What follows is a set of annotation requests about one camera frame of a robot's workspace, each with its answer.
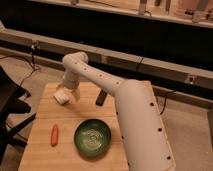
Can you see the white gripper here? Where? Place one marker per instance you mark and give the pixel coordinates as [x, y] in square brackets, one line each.
[72, 82]

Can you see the white sponge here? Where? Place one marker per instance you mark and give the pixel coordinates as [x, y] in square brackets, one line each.
[61, 97]

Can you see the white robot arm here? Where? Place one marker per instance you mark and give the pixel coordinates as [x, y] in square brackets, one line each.
[143, 133]

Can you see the green ceramic bowl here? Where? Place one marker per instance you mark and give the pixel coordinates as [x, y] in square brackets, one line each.
[92, 138]

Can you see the black rectangular block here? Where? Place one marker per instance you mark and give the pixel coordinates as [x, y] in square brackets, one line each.
[101, 98]

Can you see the orange carrot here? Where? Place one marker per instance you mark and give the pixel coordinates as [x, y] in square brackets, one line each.
[54, 135]

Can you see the black office chair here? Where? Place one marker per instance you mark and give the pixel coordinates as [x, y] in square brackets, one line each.
[10, 93]

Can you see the wooden table board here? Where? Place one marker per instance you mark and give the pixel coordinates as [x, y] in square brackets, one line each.
[39, 155]

